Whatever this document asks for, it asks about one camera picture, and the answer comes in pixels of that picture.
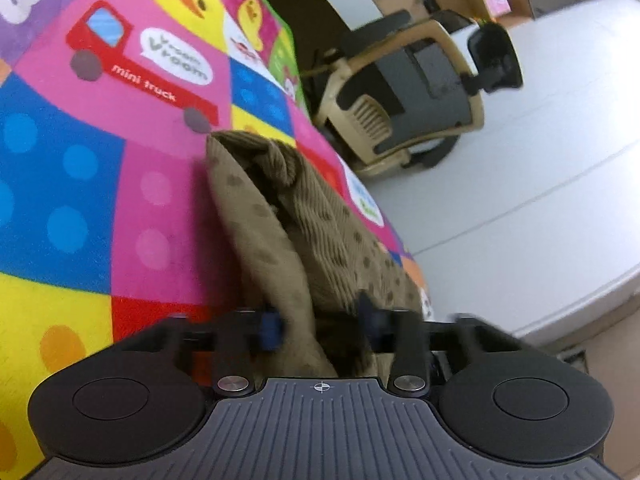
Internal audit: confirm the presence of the olive polka dot garment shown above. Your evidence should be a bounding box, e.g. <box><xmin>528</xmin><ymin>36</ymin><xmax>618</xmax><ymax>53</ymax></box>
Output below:
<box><xmin>206</xmin><ymin>131</ymin><xmax>422</xmax><ymax>380</ymax></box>

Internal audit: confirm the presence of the beige mesh office chair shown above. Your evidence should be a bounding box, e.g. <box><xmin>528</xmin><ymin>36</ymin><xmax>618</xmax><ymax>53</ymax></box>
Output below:
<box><xmin>303</xmin><ymin>10</ymin><xmax>523</xmax><ymax>178</ymax></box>

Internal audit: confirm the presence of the colourful cartoon play mat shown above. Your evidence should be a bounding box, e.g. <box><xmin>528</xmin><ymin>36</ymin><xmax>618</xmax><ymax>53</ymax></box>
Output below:
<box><xmin>1</xmin><ymin>0</ymin><xmax>426</xmax><ymax>479</ymax></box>

